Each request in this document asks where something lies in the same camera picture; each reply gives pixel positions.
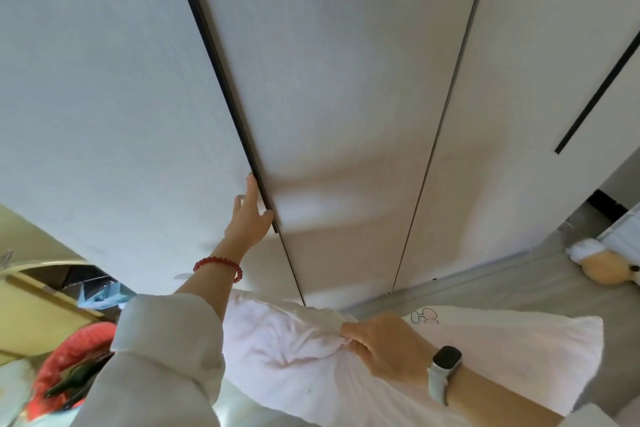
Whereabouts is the red bead bracelet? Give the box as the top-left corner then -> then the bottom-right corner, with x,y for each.
193,256 -> 244,284

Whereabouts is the white fabric bundle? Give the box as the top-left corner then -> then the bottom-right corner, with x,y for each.
596,204 -> 640,265

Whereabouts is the grey bed sheet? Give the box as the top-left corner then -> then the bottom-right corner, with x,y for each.
340,229 -> 640,427

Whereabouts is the tan and white plush toy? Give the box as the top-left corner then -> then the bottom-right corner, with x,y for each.
565,238 -> 640,287

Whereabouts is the long black door handle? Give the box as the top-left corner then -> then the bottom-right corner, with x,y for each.
554,30 -> 640,155
166,0 -> 279,234

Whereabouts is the pale pink pillow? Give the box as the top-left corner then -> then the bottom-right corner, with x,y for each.
220,289 -> 606,427

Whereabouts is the white wardrobe door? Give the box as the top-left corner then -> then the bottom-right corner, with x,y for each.
0,0 -> 304,306
392,0 -> 640,295
180,0 -> 493,315

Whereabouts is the person's left hand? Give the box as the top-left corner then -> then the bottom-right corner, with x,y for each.
223,173 -> 275,255

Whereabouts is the person's right forearm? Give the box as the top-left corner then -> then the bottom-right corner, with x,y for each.
444,366 -> 622,427

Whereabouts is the person's right hand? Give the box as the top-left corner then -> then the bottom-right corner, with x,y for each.
340,314 -> 440,386

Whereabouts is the person's left forearm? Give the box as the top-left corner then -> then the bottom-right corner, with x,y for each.
70,237 -> 249,427

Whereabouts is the light blue cloth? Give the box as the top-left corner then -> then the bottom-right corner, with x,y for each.
76,279 -> 137,311

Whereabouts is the white smartwatch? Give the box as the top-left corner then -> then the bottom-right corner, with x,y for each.
426,346 -> 464,408

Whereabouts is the black and green item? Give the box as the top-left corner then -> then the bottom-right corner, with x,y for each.
44,351 -> 117,400

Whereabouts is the yellow wooden furniture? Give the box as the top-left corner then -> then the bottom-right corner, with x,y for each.
0,261 -> 121,366

